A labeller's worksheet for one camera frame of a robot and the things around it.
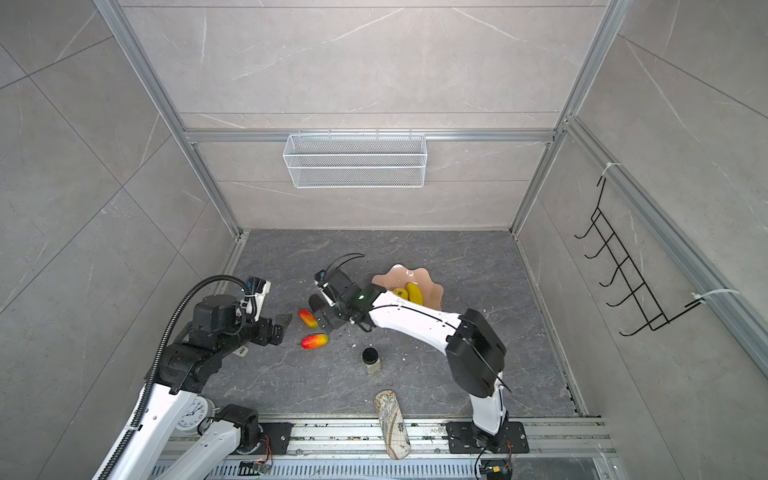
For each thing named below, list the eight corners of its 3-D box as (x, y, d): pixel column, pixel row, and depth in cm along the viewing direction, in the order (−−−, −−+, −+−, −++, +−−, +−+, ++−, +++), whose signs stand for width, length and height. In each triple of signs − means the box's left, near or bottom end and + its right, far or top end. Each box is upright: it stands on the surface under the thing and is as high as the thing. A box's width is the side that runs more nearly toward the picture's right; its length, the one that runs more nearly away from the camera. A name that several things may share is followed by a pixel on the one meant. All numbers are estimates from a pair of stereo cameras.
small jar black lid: (368, 378, 85) (366, 365, 77) (363, 364, 88) (361, 350, 80) (381, 372, 86) (380, 359, 78) (375, 359, 89) (374, 344, 81)
